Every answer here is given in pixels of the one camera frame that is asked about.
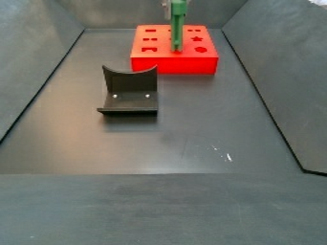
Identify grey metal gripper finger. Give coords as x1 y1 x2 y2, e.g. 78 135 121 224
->
162 0 171 20

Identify green three-prong peg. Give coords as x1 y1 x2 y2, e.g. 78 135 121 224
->
170 0 189 52

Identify red shape-sorter block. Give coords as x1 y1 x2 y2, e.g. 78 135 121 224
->
131 25 219 75

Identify black curved bracket holder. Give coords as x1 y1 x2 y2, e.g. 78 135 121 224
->
98 66 159 115

